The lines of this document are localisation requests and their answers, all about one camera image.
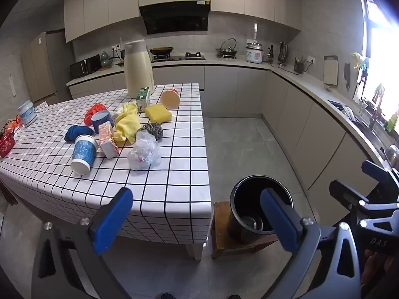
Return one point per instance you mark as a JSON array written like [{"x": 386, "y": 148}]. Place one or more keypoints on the black wok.
[{"x": 161, "y": 50}]

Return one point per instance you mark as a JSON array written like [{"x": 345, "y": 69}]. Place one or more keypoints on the dark blue paper cup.
[{"x": 101, "y": 118}]

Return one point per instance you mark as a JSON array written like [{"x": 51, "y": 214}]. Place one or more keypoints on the beige upper cabinets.
[{"x": 99, "y": 6}]

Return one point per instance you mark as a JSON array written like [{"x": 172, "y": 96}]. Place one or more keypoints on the wooden stool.
[{"x": 219, "y": 224}]

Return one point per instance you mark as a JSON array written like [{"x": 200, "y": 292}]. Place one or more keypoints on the yellow sponge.
[{"x": 157, "y": 112}]

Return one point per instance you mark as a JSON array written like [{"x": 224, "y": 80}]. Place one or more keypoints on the white checked tablecloth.
[{"x": 174, "y": 177}]

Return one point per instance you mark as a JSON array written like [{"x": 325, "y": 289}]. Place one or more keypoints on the black utensil holder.
[{"x": 299, "y": 67}]

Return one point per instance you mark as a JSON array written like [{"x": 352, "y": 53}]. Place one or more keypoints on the yellow cloth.
[{"x": 126, "y": 124}]

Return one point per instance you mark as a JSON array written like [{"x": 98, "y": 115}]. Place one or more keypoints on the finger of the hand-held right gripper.
[
  {"x": 346, "y": 191},
  {"x": 378, "y": 171}
]

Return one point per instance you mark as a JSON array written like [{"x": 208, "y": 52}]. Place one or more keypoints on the yellow rubber gloves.
[{"x": 359, "y": 59}]

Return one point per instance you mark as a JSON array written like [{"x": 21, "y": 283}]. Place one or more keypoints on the black gas stove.
[{"x": 179, "y": 57}]

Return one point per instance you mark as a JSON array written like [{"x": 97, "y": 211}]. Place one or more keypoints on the white and blue jar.
[{"x": 27, "y": 113}]

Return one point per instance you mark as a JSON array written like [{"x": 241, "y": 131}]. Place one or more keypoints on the kitchen cleaver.
[{"x": 347, "y": 74}]

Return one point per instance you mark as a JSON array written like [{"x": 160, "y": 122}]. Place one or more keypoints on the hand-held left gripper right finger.
[{"x": 277, "y": 218}]

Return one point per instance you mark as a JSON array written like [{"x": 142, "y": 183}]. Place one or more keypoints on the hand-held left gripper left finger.
[{"x": 113, "y": 221}]

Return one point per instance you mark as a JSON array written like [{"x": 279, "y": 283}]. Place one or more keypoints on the white rice cooker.
[{"x": 254, "y": 54}]

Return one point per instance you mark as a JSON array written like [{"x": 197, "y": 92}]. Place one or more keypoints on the kitchen window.
[{"x": 383, "y": 37}]

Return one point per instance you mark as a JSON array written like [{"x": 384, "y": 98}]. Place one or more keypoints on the green milk carton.
[{"x": 143, "y": 99}]

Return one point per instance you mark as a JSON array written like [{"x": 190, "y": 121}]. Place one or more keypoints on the pale snack packet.
[{"x": 109, "y": 149}]

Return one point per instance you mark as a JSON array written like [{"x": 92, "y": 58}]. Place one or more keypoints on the green ceramic jar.
[{"x": 105, "y": 60}]

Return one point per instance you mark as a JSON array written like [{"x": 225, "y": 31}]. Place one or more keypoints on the dark glass bottle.
[{"x": 271, "y": 56}]

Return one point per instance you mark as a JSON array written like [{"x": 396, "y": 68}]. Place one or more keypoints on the grey kitchen counter cabinets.
[{"x": 233, "y": 84}]

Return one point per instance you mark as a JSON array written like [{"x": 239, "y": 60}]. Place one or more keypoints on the white wall switch panel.
[{"x": 12, "y": 84}]

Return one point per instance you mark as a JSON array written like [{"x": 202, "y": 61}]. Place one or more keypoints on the light blue dotted paper cup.
[{"x": 84, "y": 152}]

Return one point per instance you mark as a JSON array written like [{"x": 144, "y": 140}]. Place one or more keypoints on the person's left slipper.
[{"x": 168, "y": 296}]

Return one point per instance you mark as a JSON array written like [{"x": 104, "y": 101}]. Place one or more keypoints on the person's slipper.
[
  {"x": 168, "y": 296},
  {"x": 233, "y": 296}
]

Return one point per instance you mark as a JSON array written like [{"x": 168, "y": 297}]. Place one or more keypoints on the orange plastic bag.
[{"x": 14, "y": 124}]

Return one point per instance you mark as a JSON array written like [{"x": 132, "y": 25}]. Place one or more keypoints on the cream thermos jug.
[{"x": 138, "y": 71}]

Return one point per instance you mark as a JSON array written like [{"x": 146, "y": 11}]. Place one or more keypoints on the black microwave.
[{"x": 84, "y": 65}]

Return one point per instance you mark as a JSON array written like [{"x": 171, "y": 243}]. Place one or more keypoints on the steel wool scrubber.
[{"x": 154, "y": 130}]

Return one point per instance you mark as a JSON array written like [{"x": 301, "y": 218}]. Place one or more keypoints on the black sink faucet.
[{"x": 375, "y": 118}]

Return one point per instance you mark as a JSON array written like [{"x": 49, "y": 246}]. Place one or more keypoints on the beige fridge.
[{"x": 40, "y": 68}]

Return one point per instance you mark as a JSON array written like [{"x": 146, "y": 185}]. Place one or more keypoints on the blue cloth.
[{"x": 76, "y": 132}]

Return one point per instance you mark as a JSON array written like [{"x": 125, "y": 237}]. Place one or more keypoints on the red paper cup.
[{"x": 170, "y": 99}]

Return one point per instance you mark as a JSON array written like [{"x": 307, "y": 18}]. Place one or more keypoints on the white cutting board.
[{"x": 330, "y": 71}]

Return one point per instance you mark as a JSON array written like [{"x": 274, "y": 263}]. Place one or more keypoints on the person's right slipper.
[{"x": 233, "y": 296}]

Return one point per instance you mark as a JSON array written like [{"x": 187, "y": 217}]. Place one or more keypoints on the red plastic bag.
[{"x": 91, "y": 114}]

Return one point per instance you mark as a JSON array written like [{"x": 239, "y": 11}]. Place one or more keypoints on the orange snack packet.
[{"x": 105, "y": 132}]

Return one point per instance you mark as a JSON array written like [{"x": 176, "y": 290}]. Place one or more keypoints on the black range hood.
[{"x": 174, "y": 18}]

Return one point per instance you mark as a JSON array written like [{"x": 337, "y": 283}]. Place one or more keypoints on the clear plastic bag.
[{"x": 143, "y": 152}]

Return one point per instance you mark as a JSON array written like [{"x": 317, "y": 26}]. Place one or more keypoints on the metal kettle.
[{"x": 227, "y": 51}]

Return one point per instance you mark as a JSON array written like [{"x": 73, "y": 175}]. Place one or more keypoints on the black bucket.
[{"x": 240, "y": 224}]

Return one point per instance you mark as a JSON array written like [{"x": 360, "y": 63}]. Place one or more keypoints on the person's right hand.
[{"x": 378, "y": 268}]

